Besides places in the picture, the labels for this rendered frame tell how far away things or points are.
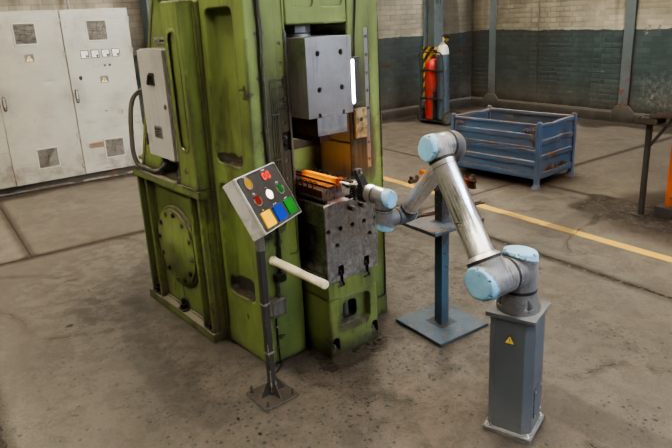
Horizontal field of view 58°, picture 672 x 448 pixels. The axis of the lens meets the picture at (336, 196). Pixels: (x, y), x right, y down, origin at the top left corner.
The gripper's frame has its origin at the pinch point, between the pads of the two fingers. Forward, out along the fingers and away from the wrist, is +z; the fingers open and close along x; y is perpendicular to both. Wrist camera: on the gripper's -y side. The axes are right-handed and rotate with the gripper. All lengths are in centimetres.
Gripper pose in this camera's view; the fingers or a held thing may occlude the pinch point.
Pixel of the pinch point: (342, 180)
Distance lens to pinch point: 321.9
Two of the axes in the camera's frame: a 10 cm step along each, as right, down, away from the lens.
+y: 0.3, 9.5, 3.0
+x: 7.6, -2.2, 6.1
